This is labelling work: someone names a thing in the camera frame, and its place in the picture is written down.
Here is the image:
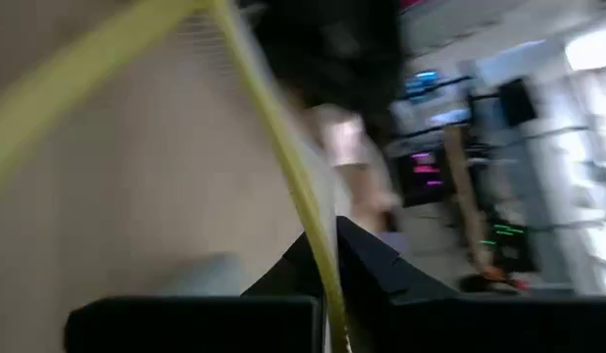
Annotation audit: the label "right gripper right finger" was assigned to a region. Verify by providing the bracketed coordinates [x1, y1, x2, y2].
[335, 215, 461, 353]

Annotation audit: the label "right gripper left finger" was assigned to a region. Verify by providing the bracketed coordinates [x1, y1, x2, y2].
[241, 233, 328, 298]

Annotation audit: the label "white mesh pouch yellow trim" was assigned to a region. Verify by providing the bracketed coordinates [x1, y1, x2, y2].
[0, 0, 353, 353]

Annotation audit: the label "black computer pink lights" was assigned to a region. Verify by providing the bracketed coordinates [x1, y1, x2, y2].
[398, 146, 451, 207]

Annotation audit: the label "black computer green lights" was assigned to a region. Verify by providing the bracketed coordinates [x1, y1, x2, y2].
[479, 215, 537, 274]

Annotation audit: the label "blue-lit computer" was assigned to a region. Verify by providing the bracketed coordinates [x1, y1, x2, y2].
[403, 68, 441, 102]

